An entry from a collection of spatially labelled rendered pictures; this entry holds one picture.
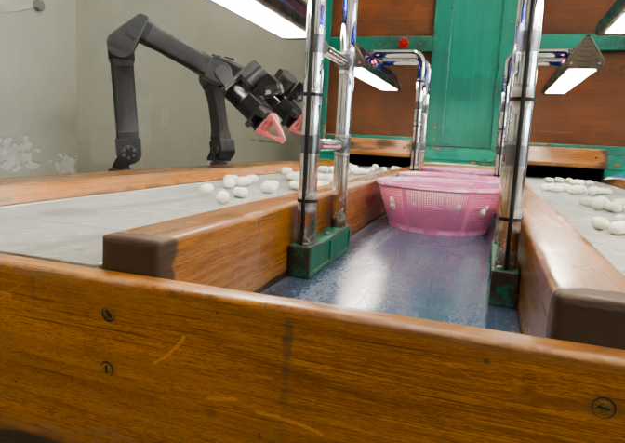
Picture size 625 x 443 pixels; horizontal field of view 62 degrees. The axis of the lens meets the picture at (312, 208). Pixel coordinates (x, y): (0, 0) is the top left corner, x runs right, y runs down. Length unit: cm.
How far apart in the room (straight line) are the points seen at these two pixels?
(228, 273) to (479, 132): 173
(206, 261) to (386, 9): 188
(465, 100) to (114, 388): 188
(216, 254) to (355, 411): 20
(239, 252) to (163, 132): 297
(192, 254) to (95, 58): 337
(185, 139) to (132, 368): 302
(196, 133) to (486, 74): 188
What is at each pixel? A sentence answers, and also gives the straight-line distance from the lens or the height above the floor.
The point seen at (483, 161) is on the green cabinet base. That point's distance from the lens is 214.
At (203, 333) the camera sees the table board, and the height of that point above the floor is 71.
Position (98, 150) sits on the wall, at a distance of 375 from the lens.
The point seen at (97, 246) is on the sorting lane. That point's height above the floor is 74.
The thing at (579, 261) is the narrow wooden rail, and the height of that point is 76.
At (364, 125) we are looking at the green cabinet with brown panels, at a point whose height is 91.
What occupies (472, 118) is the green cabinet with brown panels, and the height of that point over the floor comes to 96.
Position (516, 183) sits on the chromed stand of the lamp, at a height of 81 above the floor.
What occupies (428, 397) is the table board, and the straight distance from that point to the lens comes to 34.
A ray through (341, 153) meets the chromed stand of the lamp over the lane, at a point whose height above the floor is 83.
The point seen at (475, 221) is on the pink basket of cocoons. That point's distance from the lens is 105.
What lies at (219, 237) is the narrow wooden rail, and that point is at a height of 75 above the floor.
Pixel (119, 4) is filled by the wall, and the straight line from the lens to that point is 373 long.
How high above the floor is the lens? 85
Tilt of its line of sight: 8 degrees down
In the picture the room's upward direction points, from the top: 3 degrees clockwise
